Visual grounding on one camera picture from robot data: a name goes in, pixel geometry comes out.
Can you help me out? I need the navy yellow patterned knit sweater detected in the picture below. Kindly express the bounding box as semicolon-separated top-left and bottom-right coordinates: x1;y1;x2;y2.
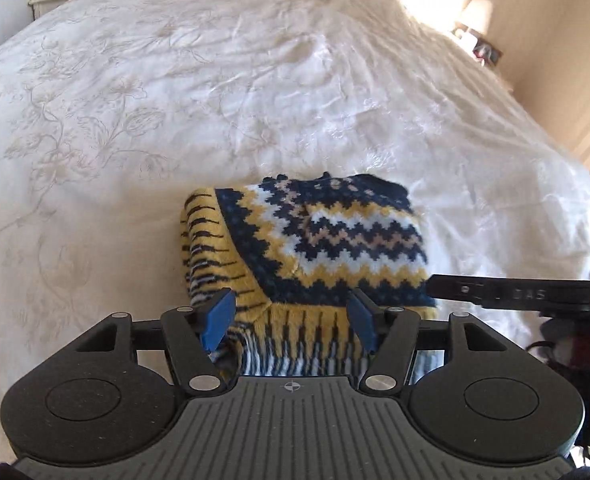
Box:
180;174;436;378

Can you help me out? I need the dark picture frame right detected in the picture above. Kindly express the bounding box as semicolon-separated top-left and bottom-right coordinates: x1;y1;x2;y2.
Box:
473;38;503;68

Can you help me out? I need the white floral embroidered bedspread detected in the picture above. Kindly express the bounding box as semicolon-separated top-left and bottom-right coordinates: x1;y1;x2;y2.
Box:
0;0;590;460

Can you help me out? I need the cream right bedside lamp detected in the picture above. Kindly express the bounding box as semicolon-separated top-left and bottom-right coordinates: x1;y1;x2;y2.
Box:
458;0;493;35

